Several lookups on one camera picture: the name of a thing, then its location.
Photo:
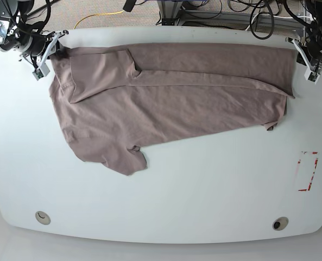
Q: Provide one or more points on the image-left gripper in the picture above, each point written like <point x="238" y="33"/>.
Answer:
<point x="37" y="47"/>

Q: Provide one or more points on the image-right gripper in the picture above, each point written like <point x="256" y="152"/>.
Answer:
<point x="311" y="45"/>

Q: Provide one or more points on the mauve T-shirt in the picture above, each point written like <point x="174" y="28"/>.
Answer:
<point x="111" y="102"/>

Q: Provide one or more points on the red tape rectangle marker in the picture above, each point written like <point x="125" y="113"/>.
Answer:
<point x="305" y="170"/>

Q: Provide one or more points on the image-left white wrist camera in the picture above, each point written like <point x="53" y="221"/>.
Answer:
<point x="52" y="46"/>

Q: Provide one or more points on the aluminium frame stand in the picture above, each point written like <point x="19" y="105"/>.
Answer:
<point x="170" y="13"/>

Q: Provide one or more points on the left table cable grommet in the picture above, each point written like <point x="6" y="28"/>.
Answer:
<point x="42" y="218"/>

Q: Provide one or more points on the table cable grommet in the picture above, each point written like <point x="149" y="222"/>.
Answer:
<point x="280" y="223"/>
<point x="42" y="218"/>

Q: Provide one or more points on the right table cable grommet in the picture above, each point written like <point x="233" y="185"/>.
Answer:
<point x="280" y="223"/>

